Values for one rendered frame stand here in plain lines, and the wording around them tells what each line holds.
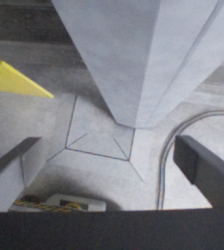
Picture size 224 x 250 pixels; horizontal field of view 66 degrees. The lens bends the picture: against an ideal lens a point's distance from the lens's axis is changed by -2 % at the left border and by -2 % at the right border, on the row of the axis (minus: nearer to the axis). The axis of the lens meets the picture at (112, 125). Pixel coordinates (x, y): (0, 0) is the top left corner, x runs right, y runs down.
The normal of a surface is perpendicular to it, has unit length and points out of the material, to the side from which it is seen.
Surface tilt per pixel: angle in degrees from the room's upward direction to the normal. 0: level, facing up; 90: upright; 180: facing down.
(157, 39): 90
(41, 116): 0
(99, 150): 7
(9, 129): 0
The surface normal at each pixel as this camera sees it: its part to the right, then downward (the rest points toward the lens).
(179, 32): 0.03, 0.99
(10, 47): -0.11, -0.14
